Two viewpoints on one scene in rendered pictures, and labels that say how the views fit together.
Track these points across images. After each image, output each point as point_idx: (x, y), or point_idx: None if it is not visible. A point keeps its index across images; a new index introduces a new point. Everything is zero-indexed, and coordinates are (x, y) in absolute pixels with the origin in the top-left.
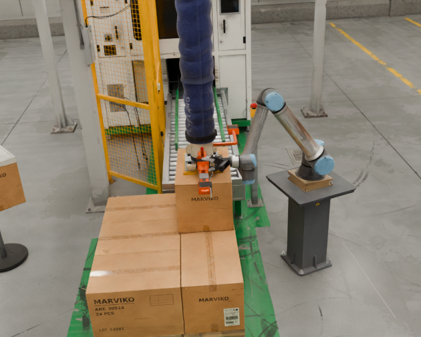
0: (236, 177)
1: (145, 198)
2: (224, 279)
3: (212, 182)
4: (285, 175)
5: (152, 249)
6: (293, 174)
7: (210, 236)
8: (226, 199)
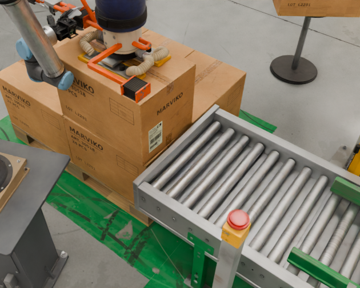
0: (146, 175)
1: (212, 92)
2: (14, 68)
3: (72, 42)
4: (39, 175)
5: None
6: (9, 155)
7: None
8: None
